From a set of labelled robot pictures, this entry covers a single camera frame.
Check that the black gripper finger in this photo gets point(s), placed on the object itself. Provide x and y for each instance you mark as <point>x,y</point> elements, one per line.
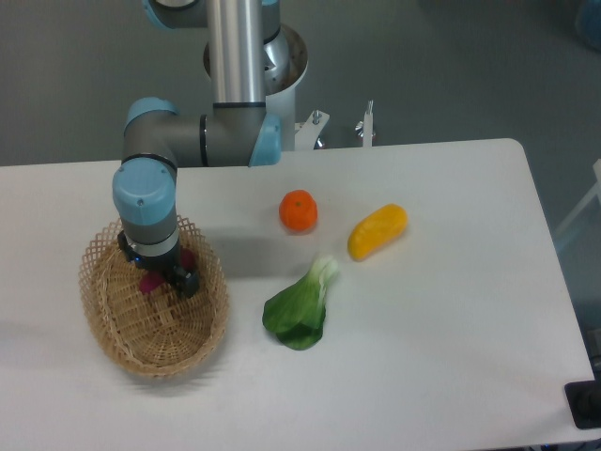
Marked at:
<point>125,247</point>
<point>184,282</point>

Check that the blue object top right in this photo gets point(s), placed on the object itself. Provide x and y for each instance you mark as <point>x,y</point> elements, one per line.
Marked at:
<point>587,23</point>

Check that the woven wicker basket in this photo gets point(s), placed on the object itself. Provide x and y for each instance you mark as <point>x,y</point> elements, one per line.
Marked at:
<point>161,333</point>

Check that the white frame at right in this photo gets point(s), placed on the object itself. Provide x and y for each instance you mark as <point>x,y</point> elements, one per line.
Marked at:
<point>567,228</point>

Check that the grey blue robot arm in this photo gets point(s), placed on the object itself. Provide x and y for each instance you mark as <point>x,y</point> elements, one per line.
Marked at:
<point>158,140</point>

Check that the black device at edge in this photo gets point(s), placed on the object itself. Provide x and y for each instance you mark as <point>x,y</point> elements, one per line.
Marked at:
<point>584,403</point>

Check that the green bok choy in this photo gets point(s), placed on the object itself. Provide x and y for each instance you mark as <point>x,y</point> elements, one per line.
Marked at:
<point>296,315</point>

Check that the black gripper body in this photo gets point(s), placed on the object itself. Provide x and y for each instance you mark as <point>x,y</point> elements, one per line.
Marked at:
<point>165,265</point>

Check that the white middle mounting bracket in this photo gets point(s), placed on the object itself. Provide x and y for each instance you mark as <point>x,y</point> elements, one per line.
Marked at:
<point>308,133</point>

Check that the white right clamp post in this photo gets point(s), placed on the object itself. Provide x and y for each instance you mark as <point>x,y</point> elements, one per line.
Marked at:
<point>364,129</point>

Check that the purple sweet potato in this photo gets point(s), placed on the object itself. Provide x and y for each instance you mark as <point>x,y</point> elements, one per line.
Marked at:
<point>152,280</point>

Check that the orange tangerine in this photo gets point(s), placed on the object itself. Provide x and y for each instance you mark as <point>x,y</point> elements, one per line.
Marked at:
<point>298,211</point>

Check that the yellow bell pepper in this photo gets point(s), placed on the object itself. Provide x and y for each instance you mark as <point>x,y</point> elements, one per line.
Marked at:
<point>376,230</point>

